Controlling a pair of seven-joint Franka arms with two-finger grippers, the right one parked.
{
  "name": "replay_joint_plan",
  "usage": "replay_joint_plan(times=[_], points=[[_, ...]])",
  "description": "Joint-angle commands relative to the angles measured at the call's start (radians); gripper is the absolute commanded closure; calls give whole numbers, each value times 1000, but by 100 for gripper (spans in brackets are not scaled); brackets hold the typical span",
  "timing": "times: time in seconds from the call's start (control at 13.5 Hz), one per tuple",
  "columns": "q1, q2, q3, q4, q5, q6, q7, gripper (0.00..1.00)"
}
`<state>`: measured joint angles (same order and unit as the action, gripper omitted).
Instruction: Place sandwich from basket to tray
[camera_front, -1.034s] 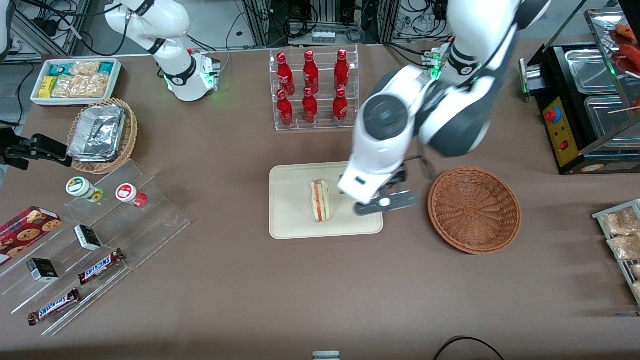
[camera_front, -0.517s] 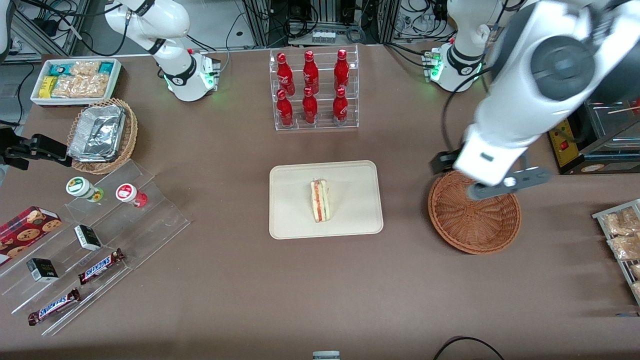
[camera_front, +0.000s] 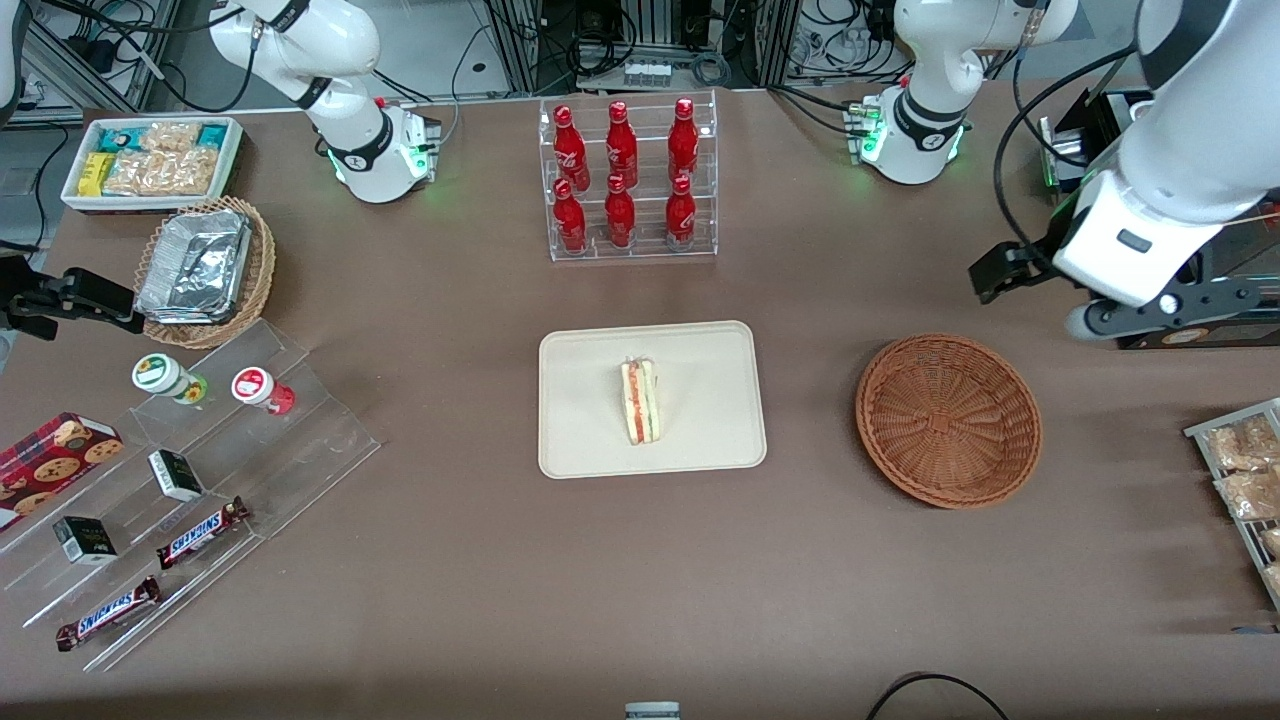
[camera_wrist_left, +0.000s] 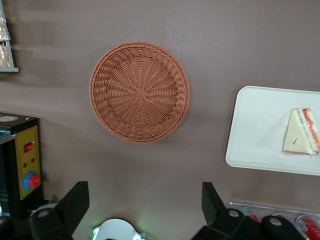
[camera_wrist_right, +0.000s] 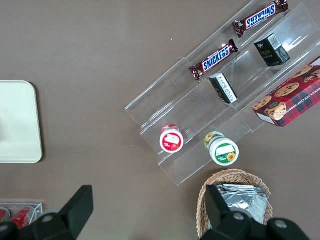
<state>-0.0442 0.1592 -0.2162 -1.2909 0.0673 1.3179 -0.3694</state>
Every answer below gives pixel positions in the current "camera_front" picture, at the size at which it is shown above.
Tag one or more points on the triangular sandwich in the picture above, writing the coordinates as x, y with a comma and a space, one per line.
640, 400

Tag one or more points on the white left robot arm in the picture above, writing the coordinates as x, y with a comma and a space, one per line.
930, 120

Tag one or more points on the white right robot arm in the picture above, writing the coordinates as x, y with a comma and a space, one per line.
370, 150

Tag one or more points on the aluminium foil tray stack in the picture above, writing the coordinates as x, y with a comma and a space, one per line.
195, 265

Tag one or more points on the brown wicker basket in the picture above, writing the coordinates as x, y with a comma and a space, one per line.
950, 420

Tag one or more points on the light wicker basket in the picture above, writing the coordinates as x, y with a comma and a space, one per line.
262, 265

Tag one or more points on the beige plastic tray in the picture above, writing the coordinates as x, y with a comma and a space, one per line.
700, 400

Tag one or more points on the green lid cup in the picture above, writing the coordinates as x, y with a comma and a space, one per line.
160, 374

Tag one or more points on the silver metal box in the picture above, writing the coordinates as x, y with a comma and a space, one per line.
1065, 150

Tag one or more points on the yellow snack packet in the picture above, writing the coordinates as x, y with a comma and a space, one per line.
94, 174

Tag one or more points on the black food warmer machine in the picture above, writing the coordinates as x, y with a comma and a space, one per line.
1110, 120

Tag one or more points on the clear cracker bag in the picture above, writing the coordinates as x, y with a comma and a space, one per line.
170, 136
160, 172

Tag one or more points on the red tartan cookie box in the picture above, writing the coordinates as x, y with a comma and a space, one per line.
50, 465

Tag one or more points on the teal snack packet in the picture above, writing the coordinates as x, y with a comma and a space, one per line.
212, 135
120, 138

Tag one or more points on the red lid cup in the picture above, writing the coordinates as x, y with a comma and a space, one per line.
255, 385

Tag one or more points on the white plastic snack bin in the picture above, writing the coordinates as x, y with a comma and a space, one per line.
232, 160

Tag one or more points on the small black box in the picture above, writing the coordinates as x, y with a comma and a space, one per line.
176, 475
85, 540

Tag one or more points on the clear bagged snack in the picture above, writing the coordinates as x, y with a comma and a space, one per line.
1250, 495
1273, 580
1245, 445
1270, 542

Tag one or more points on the clear acrylic stepped shelf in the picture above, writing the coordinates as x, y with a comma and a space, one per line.
280, 460

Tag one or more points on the brown Snickers bar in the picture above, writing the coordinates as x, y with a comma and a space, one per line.
200, 533
108, 612

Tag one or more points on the red cola bottle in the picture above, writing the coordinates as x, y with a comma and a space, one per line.
570, 220
621, 148
571, 150
620, 216
680, 216
683, 142

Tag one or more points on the clear acrylic bottle rack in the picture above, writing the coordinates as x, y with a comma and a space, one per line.
645, 250

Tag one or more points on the white power strip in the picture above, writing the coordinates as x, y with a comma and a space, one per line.
647, 75

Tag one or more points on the small grey object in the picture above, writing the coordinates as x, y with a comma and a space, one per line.
652, 711

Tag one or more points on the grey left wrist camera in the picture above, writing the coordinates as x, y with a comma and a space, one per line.
1170, 310

